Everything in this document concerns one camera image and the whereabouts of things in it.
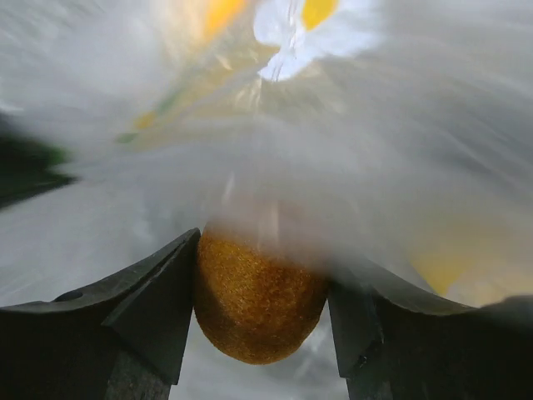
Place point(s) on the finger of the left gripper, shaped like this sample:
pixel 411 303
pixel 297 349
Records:
pixel 28 167

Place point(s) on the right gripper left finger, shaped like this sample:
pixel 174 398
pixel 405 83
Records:
pixel 122 337

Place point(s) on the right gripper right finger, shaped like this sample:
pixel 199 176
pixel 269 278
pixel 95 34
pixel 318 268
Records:
pixel 396 339

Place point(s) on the brown kiwi fruit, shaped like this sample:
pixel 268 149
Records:
pixel 253 307

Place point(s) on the transparent plastic bag with fruit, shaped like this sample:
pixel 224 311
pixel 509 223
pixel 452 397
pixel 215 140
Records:
pixel 317 130

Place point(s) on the yellow fruit in bag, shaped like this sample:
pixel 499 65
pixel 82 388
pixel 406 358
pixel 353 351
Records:
pixel 475 263

